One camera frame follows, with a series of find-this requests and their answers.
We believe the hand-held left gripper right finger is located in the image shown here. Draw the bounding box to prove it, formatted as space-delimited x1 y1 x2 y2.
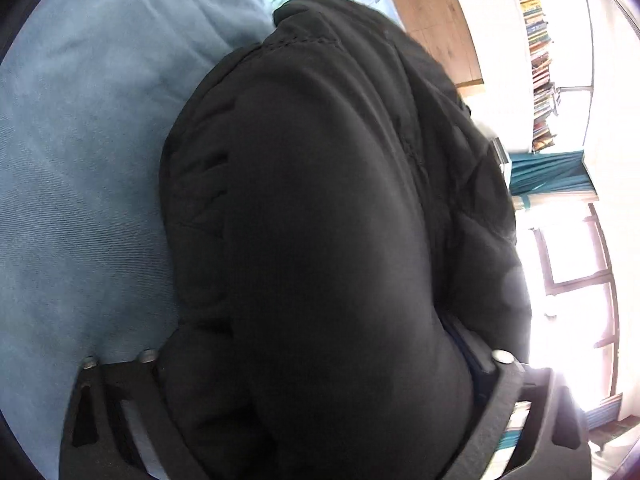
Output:
440 330 592 480

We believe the teal curtain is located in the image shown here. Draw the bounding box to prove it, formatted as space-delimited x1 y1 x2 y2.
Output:
507 150 599 209
584 394 626 433

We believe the black padded jacket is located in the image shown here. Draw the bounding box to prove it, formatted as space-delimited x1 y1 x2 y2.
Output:
159 0 532 480

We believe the bed with blue printed sheet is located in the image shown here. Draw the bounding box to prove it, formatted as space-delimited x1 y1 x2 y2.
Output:
0 0 403 480

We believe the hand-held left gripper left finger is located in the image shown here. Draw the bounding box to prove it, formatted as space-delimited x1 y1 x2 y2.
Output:
59 350 206 480

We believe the row of books on shelf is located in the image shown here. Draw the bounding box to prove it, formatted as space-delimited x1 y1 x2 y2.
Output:
505 0 560 155

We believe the wooden headboard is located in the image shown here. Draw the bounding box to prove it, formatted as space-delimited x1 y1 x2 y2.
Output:
367 0 487 95

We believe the window with dark frame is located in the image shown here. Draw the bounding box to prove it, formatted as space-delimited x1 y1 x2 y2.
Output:
515 202 626 411

